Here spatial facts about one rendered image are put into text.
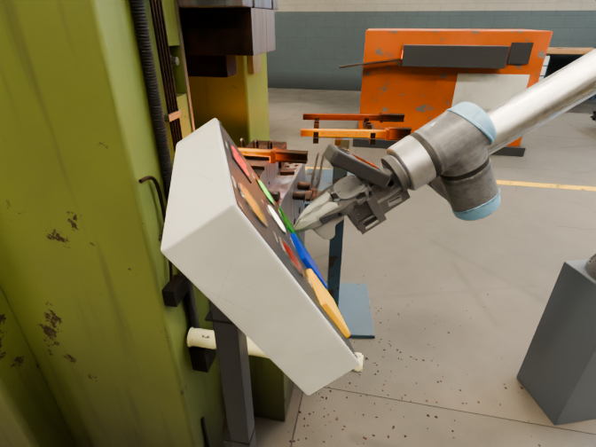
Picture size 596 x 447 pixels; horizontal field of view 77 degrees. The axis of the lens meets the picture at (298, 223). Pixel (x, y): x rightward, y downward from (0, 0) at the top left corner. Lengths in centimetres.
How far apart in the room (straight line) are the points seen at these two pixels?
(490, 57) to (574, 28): 484
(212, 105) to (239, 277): 105
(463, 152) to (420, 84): 387
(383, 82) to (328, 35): 423
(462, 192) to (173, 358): 75
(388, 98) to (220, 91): 336
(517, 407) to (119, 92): 172
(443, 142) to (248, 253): 42
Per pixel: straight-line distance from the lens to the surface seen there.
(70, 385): 132
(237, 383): 72
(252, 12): 94
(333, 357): 48
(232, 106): 135
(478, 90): 464
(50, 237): 95
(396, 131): 147
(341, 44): 858
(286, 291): 39
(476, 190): 74
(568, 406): 180
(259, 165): 104
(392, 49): 449
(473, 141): 70
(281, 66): 883
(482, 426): 174
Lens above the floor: 134
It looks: 29 degrees down
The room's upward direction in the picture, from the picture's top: straight up
